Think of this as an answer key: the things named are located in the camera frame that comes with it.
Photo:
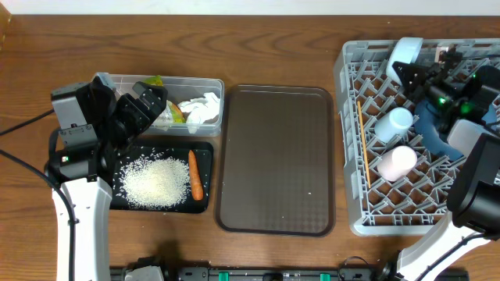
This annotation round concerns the dark blue plate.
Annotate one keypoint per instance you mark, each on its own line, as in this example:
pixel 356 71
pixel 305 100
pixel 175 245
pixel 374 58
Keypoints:
pixel 429 132

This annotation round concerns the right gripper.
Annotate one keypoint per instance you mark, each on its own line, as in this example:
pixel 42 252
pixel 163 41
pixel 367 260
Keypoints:
pixel 425 80

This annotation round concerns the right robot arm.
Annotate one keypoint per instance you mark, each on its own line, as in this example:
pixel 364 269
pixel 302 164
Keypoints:
pixel 472 218

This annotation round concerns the grey dishwasher rack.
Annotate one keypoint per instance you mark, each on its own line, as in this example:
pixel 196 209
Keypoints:
pixel 414 203

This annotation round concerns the pink cup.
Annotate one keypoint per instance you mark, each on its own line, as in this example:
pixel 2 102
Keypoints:
pixel 397 163

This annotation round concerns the orange carrot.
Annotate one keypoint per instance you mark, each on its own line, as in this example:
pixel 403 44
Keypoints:
pixel 196 183

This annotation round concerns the black plastic tray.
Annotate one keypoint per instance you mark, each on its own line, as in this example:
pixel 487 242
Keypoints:
pixel 178 150

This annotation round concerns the light blue cup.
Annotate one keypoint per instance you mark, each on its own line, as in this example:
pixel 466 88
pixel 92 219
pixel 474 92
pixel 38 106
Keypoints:
pixel 396 122

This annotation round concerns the brown serving tray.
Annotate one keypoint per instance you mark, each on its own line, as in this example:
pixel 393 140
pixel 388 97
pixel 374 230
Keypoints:
pixel 276 166

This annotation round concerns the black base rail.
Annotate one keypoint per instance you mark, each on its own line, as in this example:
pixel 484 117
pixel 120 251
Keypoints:
pixel 153 268

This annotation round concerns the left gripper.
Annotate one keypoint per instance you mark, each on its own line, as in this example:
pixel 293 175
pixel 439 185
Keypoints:
pixel 127 103

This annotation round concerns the white rice pile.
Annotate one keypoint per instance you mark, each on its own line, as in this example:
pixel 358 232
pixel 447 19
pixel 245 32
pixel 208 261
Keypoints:
pixel 152 182

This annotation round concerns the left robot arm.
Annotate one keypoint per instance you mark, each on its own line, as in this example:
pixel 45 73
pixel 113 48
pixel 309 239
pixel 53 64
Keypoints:
pixel 96 127

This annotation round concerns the yellow green snack wrapper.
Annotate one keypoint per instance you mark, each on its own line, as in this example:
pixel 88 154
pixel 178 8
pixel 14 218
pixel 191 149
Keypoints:
pixel 171 114

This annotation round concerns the clear plastic bin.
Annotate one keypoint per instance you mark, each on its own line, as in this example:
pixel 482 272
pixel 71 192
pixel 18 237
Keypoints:
pixel 179 89

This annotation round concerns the white napkin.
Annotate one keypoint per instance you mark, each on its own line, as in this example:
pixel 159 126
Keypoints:
pixel 199 110

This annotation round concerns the wooden chopstick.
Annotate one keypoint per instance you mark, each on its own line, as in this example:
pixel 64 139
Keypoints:
pixel 363 139

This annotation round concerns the light blue rice bowl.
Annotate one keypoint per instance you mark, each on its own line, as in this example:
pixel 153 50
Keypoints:
pixel 406 50

